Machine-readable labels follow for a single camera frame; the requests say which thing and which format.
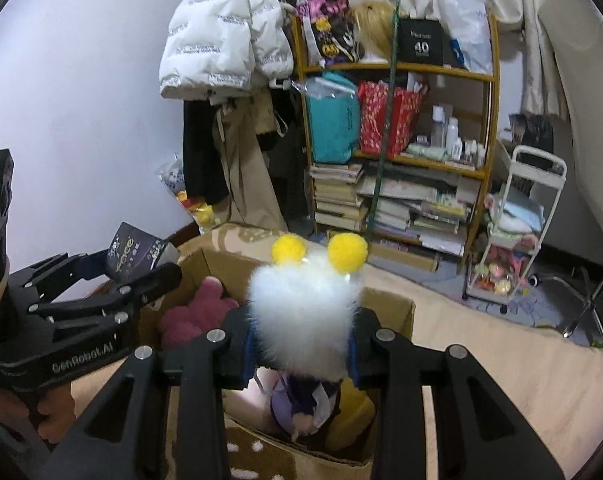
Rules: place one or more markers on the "yellow plush toy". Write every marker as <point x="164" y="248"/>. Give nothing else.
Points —
<point x="351" y="410"/>

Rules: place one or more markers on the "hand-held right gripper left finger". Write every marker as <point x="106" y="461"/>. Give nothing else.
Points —
<point x="241" y="355"/>

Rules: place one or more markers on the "black gift box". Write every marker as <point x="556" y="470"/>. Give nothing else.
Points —
<point x="421" y="42"/>

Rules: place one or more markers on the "pink plush toy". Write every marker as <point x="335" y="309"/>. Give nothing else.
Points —
<point x="201" y="310"/>

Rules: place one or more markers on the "dark hanging coat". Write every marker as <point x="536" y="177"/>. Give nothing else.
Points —
<point x="289" y="170"/>

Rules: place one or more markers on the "small dark printed box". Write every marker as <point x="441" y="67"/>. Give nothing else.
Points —
<point x="131" y="250"/>

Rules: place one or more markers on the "pile of magazines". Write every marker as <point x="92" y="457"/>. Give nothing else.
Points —
<point x="421" y="210"/>

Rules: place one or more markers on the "white plastic bag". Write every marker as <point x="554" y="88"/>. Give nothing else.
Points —
<point x="469" y="25"/>

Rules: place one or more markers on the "purple plush toy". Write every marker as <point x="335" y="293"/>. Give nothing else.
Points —
<point x="296" y="400"/>

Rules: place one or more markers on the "row of small bottles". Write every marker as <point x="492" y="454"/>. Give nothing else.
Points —
<point x="449" y="140"/>

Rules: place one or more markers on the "white fluffy yellow pompom toy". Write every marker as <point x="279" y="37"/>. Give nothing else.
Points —
<point x="301" y="310"/>

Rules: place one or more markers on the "white puffer jacket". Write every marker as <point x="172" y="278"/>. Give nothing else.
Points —
<point x="216" y="35"/>

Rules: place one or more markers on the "cardboard box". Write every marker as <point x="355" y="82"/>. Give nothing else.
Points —
<point x="391" y="310"/>

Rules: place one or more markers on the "person's left hand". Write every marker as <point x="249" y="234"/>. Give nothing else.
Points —
<point x="56" y="410"/>

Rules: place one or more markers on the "black pink printed bag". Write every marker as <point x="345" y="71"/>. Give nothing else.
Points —
<point x="329" y="25"/>

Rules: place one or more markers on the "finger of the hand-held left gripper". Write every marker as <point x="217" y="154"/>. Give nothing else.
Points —
<point x="61" y="267"/>
<point x="131" y="287"/>

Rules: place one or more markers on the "red gift bag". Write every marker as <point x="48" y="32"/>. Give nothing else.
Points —
<point x="376" y="120"/>

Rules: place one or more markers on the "wooden shelf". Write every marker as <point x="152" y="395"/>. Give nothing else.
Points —
<point x="431" y="71"/>

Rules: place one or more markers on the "blonde wig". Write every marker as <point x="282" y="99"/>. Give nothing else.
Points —
<point x="374" y="25"/>

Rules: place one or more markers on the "plastic bag of toys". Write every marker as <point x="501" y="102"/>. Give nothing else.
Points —
<point x="186" y="195"/>

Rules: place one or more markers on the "teal bag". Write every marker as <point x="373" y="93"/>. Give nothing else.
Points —
<point x="331" y="120"/>

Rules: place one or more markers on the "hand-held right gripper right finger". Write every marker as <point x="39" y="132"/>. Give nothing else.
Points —
<point x="364" y="355"/>

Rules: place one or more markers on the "black hanging garment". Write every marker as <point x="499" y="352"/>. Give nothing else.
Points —
<point x="204" y="150"/>

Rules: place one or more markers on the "office chair base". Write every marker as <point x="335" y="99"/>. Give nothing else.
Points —
<point x="584" y="305"/>

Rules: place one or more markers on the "pale pink round plush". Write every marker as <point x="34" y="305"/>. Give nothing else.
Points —
<point x="251" y="395"/>

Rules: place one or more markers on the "white trolley cart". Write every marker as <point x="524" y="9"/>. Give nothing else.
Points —
<point x="511" y="220"/>

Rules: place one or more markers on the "stack of books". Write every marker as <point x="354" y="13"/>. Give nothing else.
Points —
<point x="336" y="200"/>

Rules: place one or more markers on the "green pole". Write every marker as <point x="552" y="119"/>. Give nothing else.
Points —
<point x="387" y="125"/>

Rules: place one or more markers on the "beige hanging coat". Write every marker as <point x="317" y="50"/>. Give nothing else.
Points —
<point x="246" y="170"/>

